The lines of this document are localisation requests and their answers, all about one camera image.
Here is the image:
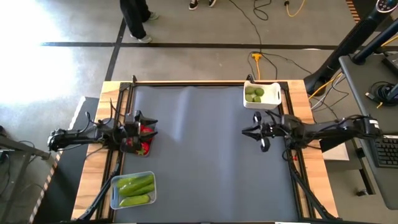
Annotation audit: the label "grey desk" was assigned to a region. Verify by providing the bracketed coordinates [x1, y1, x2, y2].
[338, 52, 398, 134]
[357, 132, 398, 211]

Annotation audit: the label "black tower fan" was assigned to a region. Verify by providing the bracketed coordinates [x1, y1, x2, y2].
[303, 0, 398, 96]

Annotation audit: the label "person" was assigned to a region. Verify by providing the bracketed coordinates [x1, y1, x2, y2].
[188, 0, 218, 11]

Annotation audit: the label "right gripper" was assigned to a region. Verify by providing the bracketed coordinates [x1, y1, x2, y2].
[241, 111, 280, 153]

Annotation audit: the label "looped black floor cable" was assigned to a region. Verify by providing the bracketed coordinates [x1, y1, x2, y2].
[252, 0, 271, 21]

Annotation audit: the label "white plastic basket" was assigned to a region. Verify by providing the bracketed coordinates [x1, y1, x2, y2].
[243, 80, 282, 110]

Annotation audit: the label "clear plastic bin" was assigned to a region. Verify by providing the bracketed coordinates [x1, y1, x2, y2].
[110, 170, 157, 210]

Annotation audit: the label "black desk support bar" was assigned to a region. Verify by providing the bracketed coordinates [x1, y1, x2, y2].
[319, 130, 374, 153]

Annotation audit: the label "yellow extension cord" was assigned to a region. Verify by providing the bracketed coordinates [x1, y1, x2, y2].
[284, 0, 307, 18]

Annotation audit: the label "person legs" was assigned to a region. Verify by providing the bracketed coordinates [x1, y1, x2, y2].
[119, 0, 160, 44]

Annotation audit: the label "white box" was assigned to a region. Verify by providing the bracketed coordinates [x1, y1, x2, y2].
[322, 135, 351, 162]

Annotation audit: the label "black metal stand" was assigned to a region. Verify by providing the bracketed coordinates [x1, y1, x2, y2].
[0, 126, 52, 224]

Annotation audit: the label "yellow floor cable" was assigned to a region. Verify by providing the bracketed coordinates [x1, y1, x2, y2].
[307, 72, 343, 100]

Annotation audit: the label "red peppers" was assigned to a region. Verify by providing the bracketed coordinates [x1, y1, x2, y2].
[119, 116, 156, 157]

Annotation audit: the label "black frame strut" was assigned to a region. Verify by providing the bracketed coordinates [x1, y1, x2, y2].
[287, 149, 338, 222]
[76, 161, 121, 222]

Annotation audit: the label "red strawberry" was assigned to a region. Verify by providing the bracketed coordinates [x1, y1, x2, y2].
[136, 142, 151, 156]

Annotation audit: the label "black keyboard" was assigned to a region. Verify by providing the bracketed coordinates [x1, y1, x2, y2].
[374, 136, 398, 169]

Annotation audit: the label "yellow power plug cord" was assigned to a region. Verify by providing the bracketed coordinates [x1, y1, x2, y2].
[251, 52, 264, 81]

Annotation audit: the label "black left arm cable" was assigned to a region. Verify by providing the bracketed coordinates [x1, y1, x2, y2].
[85, 98, 125, 127]

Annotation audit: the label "coiled black cable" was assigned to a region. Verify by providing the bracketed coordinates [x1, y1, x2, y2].
[365, 81, 398, 109]

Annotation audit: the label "long black floor cable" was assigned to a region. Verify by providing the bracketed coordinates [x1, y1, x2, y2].
[228, 0, 264, 54]

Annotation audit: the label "grey table mat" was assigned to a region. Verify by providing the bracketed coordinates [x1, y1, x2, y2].
[119, 85, 300, 223]

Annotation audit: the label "black striped floor mat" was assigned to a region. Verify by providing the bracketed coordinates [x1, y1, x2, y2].
[29, 96, 100, 224]

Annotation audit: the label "thin black floor cable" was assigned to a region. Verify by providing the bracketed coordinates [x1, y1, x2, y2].
[261, 51, 313, 75]

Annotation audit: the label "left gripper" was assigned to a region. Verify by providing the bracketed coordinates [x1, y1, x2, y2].
[123, 110, 159, 149]

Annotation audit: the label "black aluminium table frame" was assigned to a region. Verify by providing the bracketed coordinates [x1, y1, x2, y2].
[95, 74, 312, 223]

